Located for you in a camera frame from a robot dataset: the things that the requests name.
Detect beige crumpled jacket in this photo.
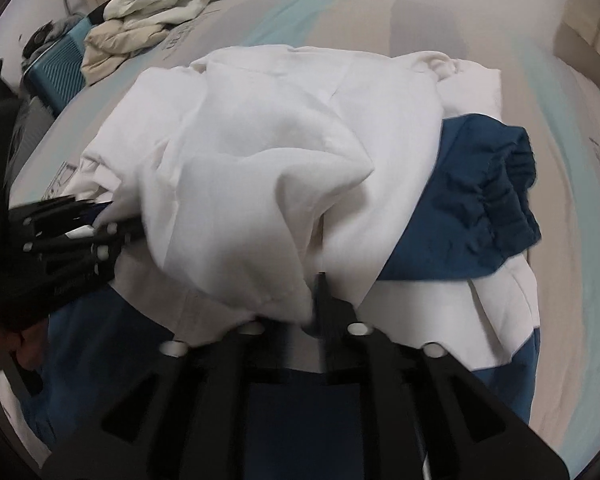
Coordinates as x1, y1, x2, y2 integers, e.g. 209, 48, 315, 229
80, 10, 193, 87

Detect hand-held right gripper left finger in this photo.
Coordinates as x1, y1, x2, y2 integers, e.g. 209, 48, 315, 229
44, 321, 303, 480

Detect teal suitcase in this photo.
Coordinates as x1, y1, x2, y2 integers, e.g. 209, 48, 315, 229
24, 19, 97, 113

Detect person's left hand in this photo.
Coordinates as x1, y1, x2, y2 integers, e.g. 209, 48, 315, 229
0, 319, 48, 373

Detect wooden headboard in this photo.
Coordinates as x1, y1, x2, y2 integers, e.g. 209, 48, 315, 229
554, 0, 600, 68

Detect blue and white hooded jacket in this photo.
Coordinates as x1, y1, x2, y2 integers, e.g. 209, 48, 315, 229
20, 44, 544, 480

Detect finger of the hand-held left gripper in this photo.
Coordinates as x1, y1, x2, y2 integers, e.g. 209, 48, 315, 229
22, 217, 148, 276
9, 195, 117, 233

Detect grey clothes with headphones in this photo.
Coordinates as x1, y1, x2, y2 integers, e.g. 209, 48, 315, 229
21, 14, 87, 60

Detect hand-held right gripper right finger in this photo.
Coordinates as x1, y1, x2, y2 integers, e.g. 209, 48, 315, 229
314, 272, 571, 480

